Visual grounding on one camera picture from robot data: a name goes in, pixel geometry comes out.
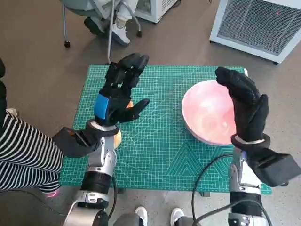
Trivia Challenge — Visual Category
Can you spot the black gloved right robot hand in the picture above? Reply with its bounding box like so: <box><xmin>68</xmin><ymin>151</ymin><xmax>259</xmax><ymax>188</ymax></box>
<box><xmin>215</xmin><ymin>66</ymin><xmax>269</xmax><ymax>143</ymax></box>

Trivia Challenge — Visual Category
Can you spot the black left robot hand blue tape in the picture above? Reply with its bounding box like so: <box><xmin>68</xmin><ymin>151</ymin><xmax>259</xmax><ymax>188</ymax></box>
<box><xmin>93</xmin><ymin>53</ymin><xmax>151</xmax><ymax>126</ymax></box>

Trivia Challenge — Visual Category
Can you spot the pink bowl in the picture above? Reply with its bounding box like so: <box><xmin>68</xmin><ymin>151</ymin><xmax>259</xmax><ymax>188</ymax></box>
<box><xmin>181</xmin><ymin>80</ymin><xmax>238</xmax><ymax>145</ymax></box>

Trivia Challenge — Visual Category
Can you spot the pale round toy bread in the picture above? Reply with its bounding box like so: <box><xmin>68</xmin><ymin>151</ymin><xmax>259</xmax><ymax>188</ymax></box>
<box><xmin>113</xmin><ymin>130</ymin><xmax>123</xmax><ymax>149</ymax></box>

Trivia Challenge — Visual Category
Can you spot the green cutting mat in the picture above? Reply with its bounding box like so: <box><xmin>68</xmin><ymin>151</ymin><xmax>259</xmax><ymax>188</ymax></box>
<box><xmin>60</xmin><ymin>64</ymin><xmax>273</xmax><ymax>195</ymax></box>

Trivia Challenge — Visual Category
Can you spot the silver metal pole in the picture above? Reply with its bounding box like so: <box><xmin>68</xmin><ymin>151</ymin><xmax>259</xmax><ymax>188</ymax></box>
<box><xmin>106</xmin><ymin>0</ymin><xmax>118</xmax><ymax>65</ymax></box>

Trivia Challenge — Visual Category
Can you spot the seated person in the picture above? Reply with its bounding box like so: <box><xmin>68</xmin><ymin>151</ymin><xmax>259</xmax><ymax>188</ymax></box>
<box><xmin>83</xmin><ymin>0</ymin><xmax>137</xmax><ymax>46</ymax></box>

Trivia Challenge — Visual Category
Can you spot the large white grilled appliance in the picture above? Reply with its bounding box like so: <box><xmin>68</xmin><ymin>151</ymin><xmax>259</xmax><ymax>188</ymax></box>
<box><xmin>209</xmin><ymin>0</ymin><xmax>301</xmax><ymax>65</ymax></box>

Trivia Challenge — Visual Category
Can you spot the small white grilled appliance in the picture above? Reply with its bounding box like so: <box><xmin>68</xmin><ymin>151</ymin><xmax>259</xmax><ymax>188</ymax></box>
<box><xmin>134</xmin><ymin>0</ymin><xmax>182</xmax><ymax>24</ymax></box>

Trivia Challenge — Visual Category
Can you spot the grey wheeled chair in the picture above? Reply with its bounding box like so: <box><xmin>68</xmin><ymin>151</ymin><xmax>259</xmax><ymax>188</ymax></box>
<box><xmin>58</xmin><ymin>0</ymin><xmax>143</xmax><ymax>48</ymax></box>

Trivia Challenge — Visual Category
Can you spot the person in striped clothing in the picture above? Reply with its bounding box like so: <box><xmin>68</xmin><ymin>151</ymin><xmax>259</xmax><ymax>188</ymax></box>
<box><xmin>0</xmin><ymin>57</ymin><xmax>64</xmax><ymax>198</ymax></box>

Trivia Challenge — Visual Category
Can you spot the person with white shoes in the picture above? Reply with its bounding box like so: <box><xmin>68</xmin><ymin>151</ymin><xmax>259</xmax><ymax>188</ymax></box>
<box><xmin>112</xmin><ymin>206</ymin><xmax>196</xmax><ymax>226</ymax></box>

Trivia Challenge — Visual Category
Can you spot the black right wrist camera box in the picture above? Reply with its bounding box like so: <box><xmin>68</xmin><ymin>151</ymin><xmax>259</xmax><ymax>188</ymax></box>
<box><xmin>246</xmin><ymin>141</ymin><xmax>295</xmax><ymax>188</ymax></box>

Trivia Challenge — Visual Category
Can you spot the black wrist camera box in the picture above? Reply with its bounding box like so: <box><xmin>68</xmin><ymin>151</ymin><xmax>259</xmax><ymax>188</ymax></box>
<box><xmin>52</xmin><ymin>127</ymin><xmax>95</xmax><ymax>159</ymax></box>
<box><xmin>246</xmin><ymin>141</ymin><xmax>295</xmax><ymax>188</ymax></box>

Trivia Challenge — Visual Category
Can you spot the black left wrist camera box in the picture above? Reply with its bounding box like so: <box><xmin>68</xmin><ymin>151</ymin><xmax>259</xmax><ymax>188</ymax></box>
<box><xmin>52</xmin><ymin>127</ymin><xmax>95</xmax><ymax>159</ymax></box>

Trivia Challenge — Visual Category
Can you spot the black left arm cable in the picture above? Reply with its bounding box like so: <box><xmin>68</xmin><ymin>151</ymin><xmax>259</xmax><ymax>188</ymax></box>
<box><xmin>103</xmin><ymin>175</ymin><xmax>118</xmax><ymax>218</ymax></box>

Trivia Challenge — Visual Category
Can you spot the short black right arm cable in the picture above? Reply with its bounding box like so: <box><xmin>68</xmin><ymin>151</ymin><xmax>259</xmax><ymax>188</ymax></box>
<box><xmin>195</xmin><ymin>202</ymin><xmax>274</xmax><ymax>226</ymax></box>

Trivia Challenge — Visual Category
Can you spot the long black right arm cable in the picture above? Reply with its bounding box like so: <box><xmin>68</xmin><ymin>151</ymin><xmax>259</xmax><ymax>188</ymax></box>
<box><xmin>191</xmin><ymin>153</ymin><xmax>234</xmax><ymax>226</ymax></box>

